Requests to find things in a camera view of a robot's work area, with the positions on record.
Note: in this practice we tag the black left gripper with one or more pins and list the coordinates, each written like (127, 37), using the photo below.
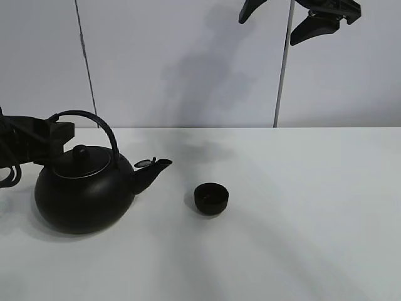
(27, 139)

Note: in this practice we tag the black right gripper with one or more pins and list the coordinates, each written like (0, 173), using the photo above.
(324, 17)

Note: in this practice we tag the black round teapot kettle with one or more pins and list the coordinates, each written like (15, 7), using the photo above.
(89, 188)

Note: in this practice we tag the small black teacup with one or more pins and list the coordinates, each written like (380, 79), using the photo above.
(211, 198)

